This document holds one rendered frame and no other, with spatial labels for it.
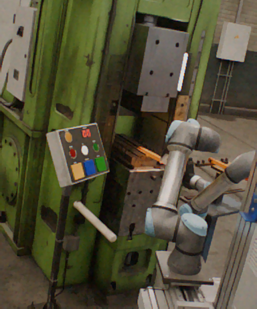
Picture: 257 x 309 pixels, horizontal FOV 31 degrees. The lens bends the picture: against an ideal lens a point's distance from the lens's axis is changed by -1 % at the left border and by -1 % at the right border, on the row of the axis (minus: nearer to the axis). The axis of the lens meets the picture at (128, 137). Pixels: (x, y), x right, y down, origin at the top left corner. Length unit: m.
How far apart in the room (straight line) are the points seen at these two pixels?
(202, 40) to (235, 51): 6.91
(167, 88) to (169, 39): 0.30
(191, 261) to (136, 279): 1.30
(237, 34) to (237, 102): 1.53
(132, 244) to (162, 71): 1.13
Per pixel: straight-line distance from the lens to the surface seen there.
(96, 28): 2.68
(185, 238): 1.99
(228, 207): 3.18
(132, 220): 2.98
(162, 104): 2.86
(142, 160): 2.90
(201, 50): 3.14
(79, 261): 3.20
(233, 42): 9.97
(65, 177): 2.36
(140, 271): 3.29
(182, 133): 2.08
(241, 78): 10.45
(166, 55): 2.79
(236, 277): 1.88
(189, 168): 2.61
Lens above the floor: 1.84
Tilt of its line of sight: 15 degrees down
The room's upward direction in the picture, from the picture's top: 11 degrees clockwise
